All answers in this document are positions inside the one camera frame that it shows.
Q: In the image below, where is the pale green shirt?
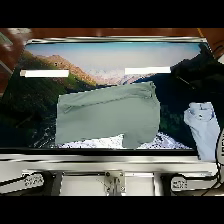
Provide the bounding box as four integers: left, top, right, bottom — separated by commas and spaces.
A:
54, 80, 161, 150

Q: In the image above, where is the black cable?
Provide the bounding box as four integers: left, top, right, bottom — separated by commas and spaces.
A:
186, 129, 224, 193

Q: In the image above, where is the silver frame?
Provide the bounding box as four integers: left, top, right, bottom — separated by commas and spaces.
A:
0, 35, 224, 197

